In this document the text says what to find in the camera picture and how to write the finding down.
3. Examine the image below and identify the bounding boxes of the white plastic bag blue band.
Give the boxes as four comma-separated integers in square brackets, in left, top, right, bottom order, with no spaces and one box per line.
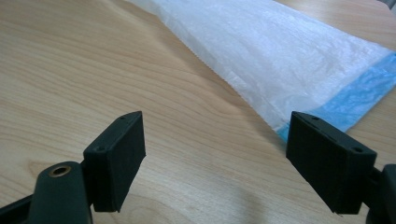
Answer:
[125,0,396,143]

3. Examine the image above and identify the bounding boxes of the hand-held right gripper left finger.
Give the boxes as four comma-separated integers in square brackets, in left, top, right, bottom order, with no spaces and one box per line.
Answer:
[82,110,147,214]

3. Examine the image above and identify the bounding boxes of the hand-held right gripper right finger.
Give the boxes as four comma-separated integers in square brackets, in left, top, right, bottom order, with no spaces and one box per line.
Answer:
[285,110,378,216]

